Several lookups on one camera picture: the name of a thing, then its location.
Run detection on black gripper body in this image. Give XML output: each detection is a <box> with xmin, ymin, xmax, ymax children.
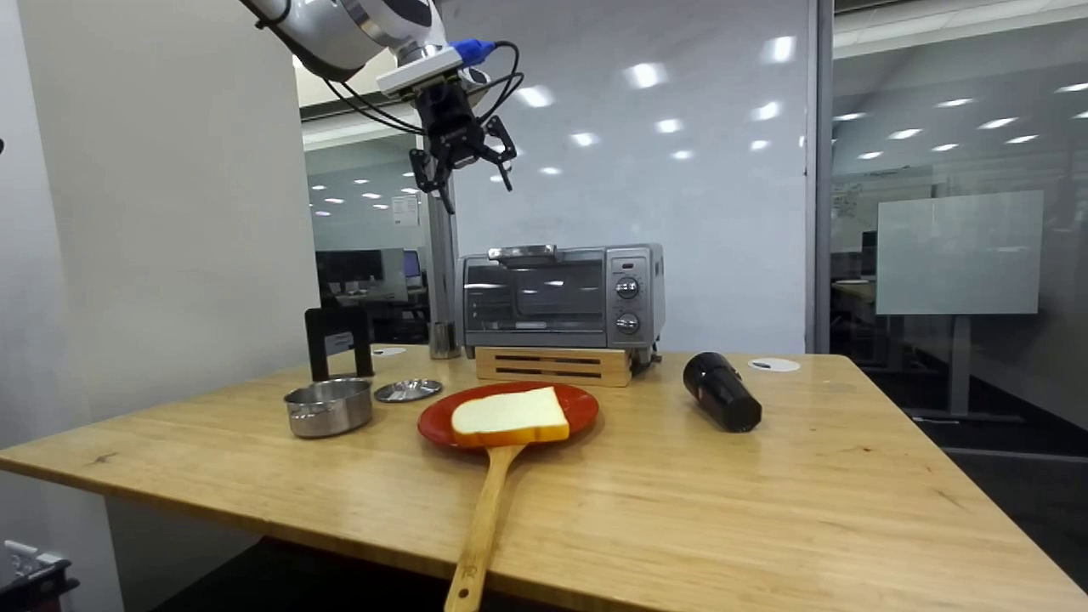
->
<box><xmin>408</xmin><ymin>78</ymin><xmax>525</xmax><ymax>175</ymax></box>

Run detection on silver toaster oven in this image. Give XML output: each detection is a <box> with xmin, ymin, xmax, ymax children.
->
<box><xmin>456</xmin><ymin>241</ymin><xmax>665</xmax><ymax>358</ymax></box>

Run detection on grey metal pillar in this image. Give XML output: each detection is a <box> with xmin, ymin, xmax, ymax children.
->
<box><xmin>426</xmin><ymin>188</ymin><xmax>466</xmax><ymax>358</ymax></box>

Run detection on slotted wooden block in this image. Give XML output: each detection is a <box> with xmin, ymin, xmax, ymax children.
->
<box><xmin>474</xmin><ymin>342</ymin><xmax>635</xmax><ymax>387</ymax></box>

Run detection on round steel lid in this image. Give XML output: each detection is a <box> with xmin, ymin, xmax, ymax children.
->
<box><xmin>371</xmin><ymin>377</ymin><xmax>450</xmax><ymax>407</ymax></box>

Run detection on wooden spatula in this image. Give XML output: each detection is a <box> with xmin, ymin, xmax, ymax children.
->
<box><xmin>441</xmin><ymin>385</ymin><xmax>574</xmax><ymax>612</ymax></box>

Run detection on small steel pot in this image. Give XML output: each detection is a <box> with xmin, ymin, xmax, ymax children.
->
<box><xmin>284</xmin><ymin>372</ymin><xmax>378</xmax><ymax>441</ymax></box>

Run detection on red plate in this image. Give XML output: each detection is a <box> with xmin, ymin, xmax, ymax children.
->
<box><xmin>415</xmin><ymin>381</ymin><xmax>604</xmax><ymax>454</ymax></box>

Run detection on black cylinder bottle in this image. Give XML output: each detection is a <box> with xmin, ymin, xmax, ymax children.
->
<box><xmin>680</xmin><ymin>349</ymin><xmax>766</xmax><ymax>434</ymax></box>

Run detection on black box with grey top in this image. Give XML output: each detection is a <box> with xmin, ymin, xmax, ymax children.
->
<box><xmin>0</xmin><ymin>537</ymin><xmax>82</xmax><ymax>612</ymax></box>

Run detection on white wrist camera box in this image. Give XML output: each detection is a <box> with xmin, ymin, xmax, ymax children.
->
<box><xmin>378</xmin><ymin>32</ymin><xmax>502</xmax><ymax>96</ymax></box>

